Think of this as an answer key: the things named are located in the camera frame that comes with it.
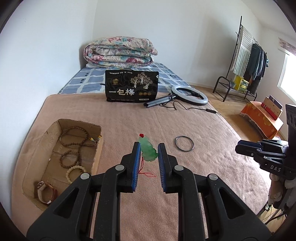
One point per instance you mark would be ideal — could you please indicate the boxes on orange table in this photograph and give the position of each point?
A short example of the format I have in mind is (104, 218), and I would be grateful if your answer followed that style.
(272, 109)

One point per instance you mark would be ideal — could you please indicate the striped hanging towel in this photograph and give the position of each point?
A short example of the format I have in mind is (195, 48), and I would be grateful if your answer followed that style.
(242, 52)

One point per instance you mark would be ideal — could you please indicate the red strap wristwatch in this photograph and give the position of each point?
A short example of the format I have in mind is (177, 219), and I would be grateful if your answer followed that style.
(46, 193)

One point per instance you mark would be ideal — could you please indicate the folded floral quilt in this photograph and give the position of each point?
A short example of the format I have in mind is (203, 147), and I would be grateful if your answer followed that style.
(120, 51)

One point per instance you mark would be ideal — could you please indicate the black clothes rack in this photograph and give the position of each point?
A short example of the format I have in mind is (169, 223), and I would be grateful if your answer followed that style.
(224, 85)

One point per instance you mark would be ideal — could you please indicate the yellow box on rack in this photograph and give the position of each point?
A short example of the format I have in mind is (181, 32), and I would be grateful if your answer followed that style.
(241, 84)

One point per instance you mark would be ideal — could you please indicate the blue checkered bed sheet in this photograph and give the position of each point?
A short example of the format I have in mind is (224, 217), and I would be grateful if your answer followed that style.
(92, 80)

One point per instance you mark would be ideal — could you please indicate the orange cloth covered table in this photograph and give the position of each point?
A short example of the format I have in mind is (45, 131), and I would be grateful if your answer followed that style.
(262, 119)

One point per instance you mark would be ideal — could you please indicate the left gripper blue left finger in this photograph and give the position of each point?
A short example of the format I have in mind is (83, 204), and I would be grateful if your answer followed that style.
(89, 208)

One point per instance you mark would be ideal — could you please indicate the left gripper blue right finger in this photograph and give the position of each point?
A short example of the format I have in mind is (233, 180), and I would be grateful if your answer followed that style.
(207, 208)

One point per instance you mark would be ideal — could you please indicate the dark hanging clothes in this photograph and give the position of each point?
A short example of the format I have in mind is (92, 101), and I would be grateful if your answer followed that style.
(257, 64)

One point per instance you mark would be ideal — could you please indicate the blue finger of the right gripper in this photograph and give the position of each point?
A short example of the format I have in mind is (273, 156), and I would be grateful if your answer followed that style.
(250, 143)
(247, 149)

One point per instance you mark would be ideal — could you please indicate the dark blue bangle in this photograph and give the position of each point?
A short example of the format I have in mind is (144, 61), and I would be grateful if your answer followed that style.
(184, 143)

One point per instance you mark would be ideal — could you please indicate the white ring light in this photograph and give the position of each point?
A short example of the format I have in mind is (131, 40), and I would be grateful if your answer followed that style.
(184, 93)

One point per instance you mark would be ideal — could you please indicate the black snack bag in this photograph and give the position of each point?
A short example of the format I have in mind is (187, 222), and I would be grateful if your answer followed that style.
(128, 85)

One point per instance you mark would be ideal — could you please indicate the open cardboard box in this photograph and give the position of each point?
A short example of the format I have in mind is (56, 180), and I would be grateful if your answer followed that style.
(67, 149)

